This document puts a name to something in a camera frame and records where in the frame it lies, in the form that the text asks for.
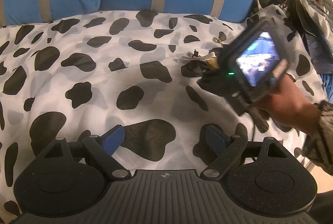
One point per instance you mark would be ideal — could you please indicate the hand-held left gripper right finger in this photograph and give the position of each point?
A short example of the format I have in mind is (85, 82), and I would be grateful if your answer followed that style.
(214, 139)

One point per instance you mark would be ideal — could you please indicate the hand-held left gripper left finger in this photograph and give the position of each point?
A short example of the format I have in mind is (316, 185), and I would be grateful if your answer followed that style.
(114, 139)

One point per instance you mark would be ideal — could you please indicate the brown pouch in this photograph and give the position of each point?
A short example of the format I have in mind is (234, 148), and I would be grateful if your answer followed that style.
(214, 62)

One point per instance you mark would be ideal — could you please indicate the person's right forearm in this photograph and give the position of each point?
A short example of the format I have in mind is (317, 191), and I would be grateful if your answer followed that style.
(322, 135)

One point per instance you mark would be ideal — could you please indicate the person's right hand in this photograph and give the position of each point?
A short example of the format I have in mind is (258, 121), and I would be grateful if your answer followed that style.
(288, 107)

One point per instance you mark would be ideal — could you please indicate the small black clip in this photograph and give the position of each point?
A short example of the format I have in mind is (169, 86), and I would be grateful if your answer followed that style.
(194, 53)

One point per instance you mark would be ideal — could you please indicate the cow print blanket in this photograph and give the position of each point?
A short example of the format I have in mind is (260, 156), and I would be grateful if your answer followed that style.
(104, 75)

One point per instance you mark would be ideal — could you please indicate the blue ribbed cloth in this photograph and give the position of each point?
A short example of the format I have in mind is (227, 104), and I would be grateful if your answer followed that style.
(328, 87)

